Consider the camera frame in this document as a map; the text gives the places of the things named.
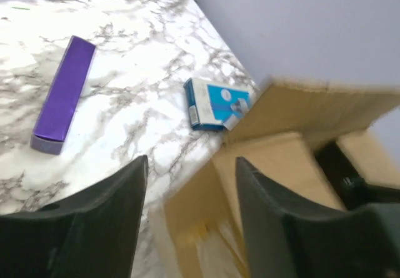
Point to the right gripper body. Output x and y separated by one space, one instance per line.
348 183

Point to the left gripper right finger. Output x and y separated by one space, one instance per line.
287 235

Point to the brown cardboard express box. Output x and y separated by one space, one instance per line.
279 136

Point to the blue white product box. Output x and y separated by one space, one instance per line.
214 106

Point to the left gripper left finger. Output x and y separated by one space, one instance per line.
92 233

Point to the purple long box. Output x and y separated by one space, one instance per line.
57 112

